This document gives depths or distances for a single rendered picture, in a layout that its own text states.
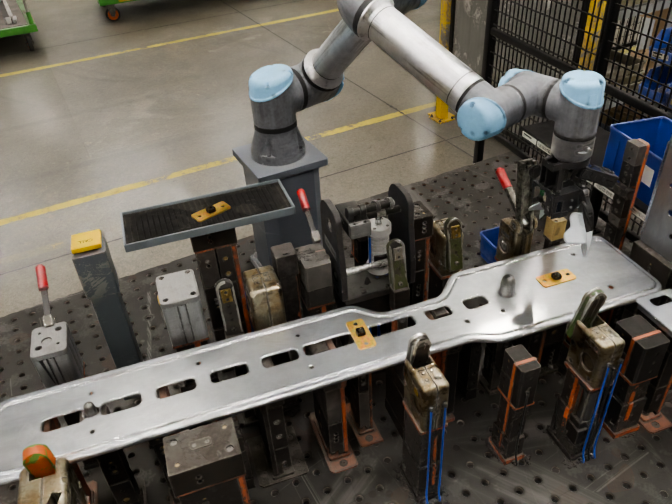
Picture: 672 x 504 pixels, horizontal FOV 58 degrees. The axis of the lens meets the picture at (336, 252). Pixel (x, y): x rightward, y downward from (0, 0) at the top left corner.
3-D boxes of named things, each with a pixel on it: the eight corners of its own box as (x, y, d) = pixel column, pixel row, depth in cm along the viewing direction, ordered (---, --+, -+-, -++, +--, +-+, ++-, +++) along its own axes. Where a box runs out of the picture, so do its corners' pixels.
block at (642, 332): (611, 444, 135) (642, 355, 118) (578, 407, 144) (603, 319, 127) (646, 431, 137) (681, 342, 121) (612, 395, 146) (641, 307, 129)
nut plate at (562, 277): (544, 288, 133) (545, 284, 132) (534, 278, 136) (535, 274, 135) (577, 278, 135) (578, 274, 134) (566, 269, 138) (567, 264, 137)
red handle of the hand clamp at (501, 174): (519, 226, 141) (492, 168, 146) (515, 230, 143) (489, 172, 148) (535, 222, 142) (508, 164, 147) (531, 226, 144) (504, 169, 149)
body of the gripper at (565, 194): (529, 204, 125) (536, 151, 118) (564, 194, 127) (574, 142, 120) (551, 223, 119) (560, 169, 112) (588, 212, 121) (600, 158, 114)
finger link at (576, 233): (564, 262, 122) (553, 217, 121) (589, 254, 123) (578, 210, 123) (573, 262, 119) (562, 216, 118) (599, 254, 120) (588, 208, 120)
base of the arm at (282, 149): (243, 149, 172) (238, 116, 166) (292, 136, 178) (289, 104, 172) (264, 171, 161) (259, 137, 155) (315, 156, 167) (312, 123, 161)
